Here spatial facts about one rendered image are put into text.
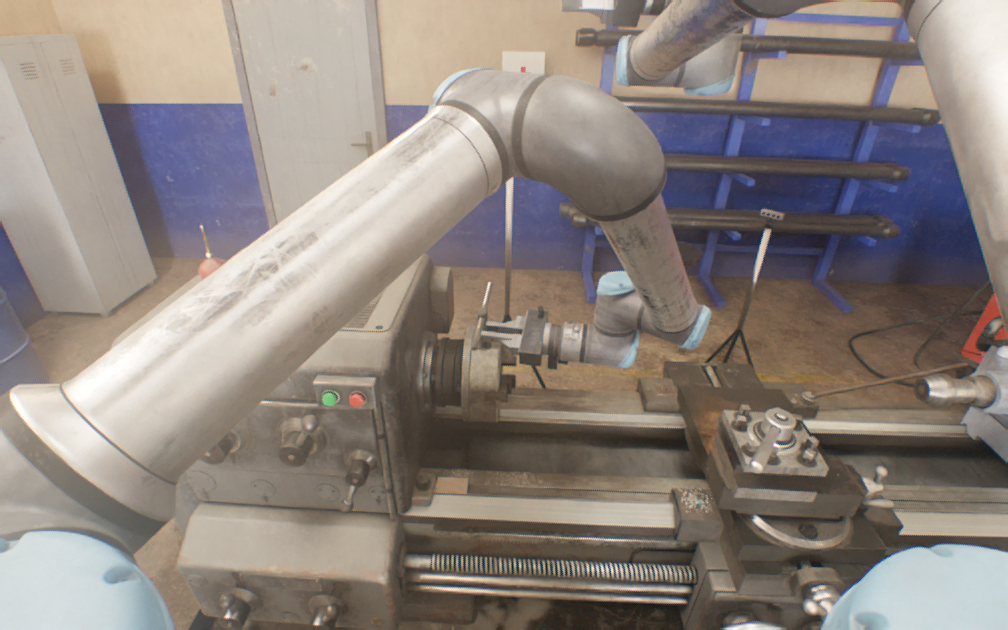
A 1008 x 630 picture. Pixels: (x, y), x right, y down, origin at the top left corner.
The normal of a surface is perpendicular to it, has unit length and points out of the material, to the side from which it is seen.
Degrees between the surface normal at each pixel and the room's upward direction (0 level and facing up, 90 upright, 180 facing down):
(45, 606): 5
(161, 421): 69
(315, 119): 90
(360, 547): 32
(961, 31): 79
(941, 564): 5
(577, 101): 44
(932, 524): 36
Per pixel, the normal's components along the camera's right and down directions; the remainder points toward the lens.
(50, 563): 0.08, -0.83
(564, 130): -0.19, 0.26
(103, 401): 0.15, -0.46
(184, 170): -0.05, 0.50
